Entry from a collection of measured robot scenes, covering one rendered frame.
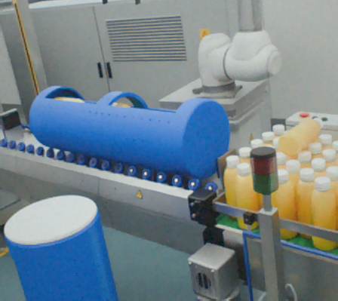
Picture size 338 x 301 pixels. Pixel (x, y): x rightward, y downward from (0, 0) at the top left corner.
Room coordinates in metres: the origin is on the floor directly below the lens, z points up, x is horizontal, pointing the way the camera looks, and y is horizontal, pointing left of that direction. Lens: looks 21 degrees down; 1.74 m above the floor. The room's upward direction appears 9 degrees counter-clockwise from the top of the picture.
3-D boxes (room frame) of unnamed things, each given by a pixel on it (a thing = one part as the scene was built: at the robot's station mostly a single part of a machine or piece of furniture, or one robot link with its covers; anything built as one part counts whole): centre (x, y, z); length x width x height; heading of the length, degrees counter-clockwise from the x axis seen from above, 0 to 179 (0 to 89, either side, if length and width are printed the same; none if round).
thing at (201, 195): (1.48, -0.07, 0.95); 0.10 x 0.07 x 0.10; 137
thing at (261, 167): (1.13, -0.21, 1.23); 0.06 x 0.06 x 0.04
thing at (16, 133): (2.56, 0.81, 1.00); 0.10 x 0.04 x 0.15; 137
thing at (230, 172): (1.48, -0.17, 0.99); 0.07 x 0.07 x 0.19
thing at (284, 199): (1.33, -0.29, 0.99); 0.07 x 0.07 x 0.19
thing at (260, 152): (1.13, -0.21, 1.18); 0.06 x 0.06 x 0.16
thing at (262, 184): (1.13, -0.21, 1.18); 0.06 x 0.06 x 0.05
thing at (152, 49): (4.10, 0.28, 0.72); 2.15 x 0.54 x 1.45; 54
